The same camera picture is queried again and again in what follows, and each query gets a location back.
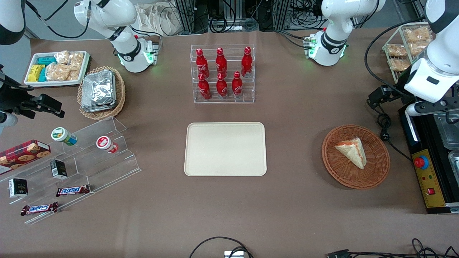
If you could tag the clear bag of crackers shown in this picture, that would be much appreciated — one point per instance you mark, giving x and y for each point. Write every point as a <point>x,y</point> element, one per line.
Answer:
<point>73,75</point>
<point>57,71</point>
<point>76,61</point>
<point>61,57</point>

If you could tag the red emergency stop button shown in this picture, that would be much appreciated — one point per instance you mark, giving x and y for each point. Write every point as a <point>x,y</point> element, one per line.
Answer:
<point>421,162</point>

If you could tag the aluminium frame rack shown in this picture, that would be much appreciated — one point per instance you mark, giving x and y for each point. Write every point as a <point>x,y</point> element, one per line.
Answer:
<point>233,10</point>

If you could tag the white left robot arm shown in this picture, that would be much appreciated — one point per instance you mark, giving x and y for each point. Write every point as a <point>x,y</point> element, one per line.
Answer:
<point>333,21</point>

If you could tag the red plaid cookie box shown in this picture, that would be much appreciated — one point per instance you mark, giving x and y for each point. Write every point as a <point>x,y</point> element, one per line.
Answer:
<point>21,154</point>

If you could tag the red lid white cup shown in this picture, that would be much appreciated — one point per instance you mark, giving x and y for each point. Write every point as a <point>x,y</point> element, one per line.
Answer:
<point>104,143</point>

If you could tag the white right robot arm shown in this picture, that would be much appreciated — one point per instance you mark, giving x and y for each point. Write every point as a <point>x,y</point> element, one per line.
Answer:
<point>107,16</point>

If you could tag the bagged brown pastry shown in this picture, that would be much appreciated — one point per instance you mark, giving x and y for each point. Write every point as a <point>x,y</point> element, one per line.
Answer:
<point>398,64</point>
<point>396,50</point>
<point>417,34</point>
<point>419,48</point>

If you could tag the clear plastic container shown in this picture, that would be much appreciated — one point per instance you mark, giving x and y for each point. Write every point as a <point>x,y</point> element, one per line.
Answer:
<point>454,165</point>
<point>448,132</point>

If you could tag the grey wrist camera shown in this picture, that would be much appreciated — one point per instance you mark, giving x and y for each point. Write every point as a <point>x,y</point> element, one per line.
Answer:
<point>416,109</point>
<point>8,120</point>

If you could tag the snickers chocolate bar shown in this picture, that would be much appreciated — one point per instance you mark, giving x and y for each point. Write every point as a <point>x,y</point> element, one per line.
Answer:
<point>72,190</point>
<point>38,208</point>

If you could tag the clear acrylic bottle rack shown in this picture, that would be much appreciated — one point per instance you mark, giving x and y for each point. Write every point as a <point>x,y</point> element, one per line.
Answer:
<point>229,100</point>

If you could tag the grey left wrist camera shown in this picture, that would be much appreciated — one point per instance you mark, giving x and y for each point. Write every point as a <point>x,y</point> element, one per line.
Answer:
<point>416,109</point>

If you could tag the white cloth bag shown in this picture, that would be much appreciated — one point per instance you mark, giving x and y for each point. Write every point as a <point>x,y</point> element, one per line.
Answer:
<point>154,18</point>

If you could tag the white rectangular snack tray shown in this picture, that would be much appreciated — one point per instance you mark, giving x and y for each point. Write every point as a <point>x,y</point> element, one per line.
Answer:
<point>32,83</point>

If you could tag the oval tan wicker basket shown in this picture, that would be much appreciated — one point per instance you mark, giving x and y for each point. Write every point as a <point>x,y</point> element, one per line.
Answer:
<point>120,93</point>

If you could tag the teal snack pack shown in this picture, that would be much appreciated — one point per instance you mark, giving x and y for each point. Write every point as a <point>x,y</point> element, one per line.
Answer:
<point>46,61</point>
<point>43,75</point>

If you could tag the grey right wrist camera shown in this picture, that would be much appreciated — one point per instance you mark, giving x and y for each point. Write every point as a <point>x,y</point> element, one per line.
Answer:
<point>8,120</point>

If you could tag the green lid white cup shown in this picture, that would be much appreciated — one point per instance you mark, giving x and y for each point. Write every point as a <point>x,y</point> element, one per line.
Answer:
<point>61,135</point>

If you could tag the clear acrylic step shelf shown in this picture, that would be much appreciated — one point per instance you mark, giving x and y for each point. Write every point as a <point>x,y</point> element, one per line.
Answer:
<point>104,168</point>

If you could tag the small black white carton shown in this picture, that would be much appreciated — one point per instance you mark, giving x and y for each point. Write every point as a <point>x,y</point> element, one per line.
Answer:
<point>18,187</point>

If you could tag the black machine with yellow panel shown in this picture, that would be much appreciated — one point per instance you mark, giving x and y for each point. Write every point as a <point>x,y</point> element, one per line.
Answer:
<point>432,175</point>

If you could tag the round brown wicker basket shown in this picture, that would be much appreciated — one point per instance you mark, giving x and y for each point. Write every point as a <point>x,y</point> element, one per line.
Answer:
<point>344,172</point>

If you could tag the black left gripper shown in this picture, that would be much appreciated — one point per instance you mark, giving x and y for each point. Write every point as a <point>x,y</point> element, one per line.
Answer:
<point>397,91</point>

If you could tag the silver foil pouch stack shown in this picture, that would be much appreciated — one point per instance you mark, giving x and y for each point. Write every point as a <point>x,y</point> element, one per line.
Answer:
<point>98,89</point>

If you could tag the yellow snack pack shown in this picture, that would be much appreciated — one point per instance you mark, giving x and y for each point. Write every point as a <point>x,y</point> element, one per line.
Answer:
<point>35,72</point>

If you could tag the beige plastic tray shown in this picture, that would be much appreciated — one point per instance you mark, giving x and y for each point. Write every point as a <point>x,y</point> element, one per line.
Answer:
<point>225,148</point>

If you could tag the red cola bottle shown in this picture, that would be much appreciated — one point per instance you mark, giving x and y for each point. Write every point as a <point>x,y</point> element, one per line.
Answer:
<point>222,87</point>
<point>237,86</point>
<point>221,62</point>
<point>246,62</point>
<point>204,89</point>
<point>202,64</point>

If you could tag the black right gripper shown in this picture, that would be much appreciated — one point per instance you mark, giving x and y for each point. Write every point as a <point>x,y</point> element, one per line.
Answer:
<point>10,98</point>

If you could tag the triangle sandwich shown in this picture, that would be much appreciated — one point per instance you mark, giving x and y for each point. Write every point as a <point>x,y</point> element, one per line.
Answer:
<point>353,152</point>

